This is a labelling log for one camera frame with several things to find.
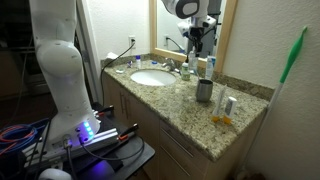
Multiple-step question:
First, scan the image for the wood framed mirror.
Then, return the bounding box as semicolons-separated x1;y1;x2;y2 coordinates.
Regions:
148;0;239;74

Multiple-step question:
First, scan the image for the white wall outlet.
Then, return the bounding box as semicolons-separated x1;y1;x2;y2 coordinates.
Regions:
128;35;137;50

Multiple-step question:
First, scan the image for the green handled mop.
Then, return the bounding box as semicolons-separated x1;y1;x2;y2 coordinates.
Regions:
233;25;308;180

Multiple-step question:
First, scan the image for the black base cable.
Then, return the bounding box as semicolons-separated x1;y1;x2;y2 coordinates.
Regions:
79;134;146;162

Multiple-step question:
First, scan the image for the white tissue paper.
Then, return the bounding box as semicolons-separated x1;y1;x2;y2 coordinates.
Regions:
105;51;120;61

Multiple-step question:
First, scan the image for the wooden vanity cabinet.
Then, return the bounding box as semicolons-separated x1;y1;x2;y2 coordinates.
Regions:
101;71;268;180

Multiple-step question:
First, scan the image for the clear plastic bottle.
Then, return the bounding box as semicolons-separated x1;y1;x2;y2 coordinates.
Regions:
187;49;199;75

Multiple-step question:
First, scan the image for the black orange clamp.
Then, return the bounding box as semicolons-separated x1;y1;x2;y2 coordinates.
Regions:
94;104;116;118
117;123;140;141

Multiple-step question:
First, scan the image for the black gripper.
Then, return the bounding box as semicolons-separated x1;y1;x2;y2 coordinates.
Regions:
189;25;206;58

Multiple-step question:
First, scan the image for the stainless steel cup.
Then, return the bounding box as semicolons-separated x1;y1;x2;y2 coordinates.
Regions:
195;78;214;103

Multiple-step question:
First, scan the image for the tall white tube orange cap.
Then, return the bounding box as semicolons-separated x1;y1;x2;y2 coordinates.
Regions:
211;84;228;123

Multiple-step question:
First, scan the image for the short white tube orange cap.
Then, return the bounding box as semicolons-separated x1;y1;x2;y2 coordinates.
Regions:
222;96;238;126

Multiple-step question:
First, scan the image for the white oval sink basin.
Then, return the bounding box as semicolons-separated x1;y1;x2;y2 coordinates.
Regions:
130;68;177;87

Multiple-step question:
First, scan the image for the metal cabinet handle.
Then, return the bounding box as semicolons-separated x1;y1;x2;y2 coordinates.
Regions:
160;127;195;159
118;91;125;115
160;144;188;178

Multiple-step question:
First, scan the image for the blue and orange cable coil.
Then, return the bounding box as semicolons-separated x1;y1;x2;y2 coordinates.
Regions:
0;117;52;155

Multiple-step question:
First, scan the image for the chrome faucet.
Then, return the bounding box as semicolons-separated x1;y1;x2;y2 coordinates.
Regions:
161;57;181;74

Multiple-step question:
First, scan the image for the green soap pump bottle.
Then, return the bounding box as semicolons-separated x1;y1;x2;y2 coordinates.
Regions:
180;55;191;82

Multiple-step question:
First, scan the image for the aluminium mounting rail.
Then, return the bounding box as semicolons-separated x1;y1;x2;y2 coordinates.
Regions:
22;127;122;169

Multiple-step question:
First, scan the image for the white round device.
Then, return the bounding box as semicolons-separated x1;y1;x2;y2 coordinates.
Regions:
38;168;73;180

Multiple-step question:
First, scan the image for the white door frame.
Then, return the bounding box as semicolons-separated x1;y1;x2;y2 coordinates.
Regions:
75;0;103;105

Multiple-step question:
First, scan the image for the black robot cart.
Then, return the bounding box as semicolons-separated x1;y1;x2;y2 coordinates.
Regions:
0;102;156;180

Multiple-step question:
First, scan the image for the white blue standing tube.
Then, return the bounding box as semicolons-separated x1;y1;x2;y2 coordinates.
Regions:
204;55;217;81

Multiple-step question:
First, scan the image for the black power cable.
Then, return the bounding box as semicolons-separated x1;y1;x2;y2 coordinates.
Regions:
99;39;136;108

